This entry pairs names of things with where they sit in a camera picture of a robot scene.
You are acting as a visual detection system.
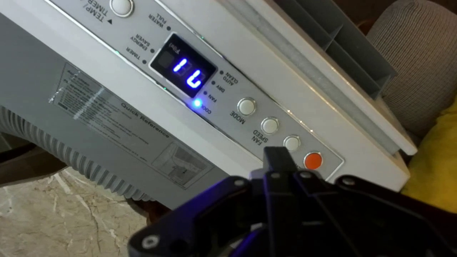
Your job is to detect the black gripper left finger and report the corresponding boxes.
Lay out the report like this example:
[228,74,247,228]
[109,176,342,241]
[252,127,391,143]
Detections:
[127,146,282,257]

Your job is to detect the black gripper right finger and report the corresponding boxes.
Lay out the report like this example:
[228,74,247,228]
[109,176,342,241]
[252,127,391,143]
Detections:
[278,146,457,257]

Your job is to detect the white portable air conditioner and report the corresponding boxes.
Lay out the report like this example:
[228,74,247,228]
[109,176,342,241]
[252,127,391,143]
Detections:
[0,0,419,211]

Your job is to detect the yellow pillow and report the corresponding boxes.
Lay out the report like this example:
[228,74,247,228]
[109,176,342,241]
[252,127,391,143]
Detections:
[399,96,457,214]

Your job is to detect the marble top side table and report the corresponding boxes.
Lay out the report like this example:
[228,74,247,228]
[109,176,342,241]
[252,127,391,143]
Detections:
[0,141,149,257]

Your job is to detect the beige cushion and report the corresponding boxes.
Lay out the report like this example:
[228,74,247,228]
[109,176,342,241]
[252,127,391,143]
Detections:
[364,0,457,140]

